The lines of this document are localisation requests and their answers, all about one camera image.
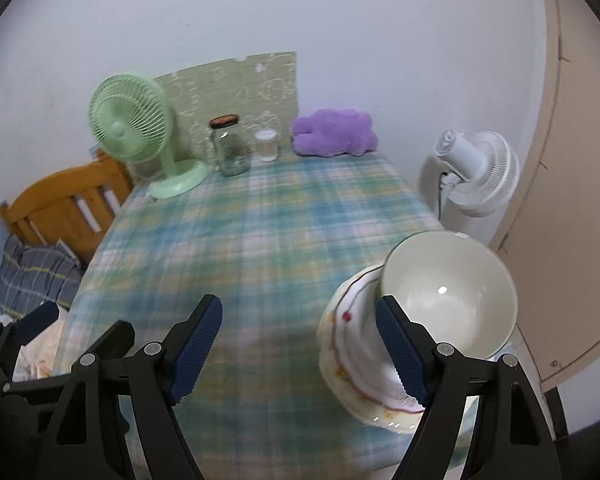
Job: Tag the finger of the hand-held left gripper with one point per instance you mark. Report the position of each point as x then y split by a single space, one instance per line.
115 335
40 317

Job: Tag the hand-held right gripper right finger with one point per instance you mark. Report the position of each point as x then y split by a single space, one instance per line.
402 355

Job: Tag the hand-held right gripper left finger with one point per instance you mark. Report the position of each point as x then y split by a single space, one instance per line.
197 345

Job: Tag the white plate with red mark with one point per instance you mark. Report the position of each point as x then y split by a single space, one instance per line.
350 330

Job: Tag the large round floral plate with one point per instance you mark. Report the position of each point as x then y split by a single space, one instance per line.
360 407

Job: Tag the grey ceramic bowl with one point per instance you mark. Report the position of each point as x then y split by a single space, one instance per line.
450 290

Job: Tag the white plastic bag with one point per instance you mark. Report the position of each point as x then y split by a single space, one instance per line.
4 321

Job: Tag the peach cloth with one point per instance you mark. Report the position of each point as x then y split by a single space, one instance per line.
40 355

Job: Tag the grey plaid pillow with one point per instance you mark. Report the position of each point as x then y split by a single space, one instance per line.
35 275

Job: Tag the wooden headboard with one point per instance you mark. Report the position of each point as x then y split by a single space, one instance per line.
55 205

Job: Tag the plaid tablecloth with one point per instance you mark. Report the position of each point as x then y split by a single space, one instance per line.
260 240

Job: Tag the glass jar with brown lid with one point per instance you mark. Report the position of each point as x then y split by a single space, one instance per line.
230 150

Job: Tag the white standing fan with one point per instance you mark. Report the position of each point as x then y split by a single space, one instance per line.
480 170

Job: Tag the small white-lid jar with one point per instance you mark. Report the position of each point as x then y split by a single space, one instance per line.
266 146

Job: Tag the green desk fan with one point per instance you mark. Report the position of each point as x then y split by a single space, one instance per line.
125 120

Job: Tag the purple plush toy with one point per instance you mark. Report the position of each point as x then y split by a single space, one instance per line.
330 132

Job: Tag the beige door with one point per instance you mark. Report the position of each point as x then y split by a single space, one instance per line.
580 185

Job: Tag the green printed board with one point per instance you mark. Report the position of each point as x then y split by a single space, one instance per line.
230 85

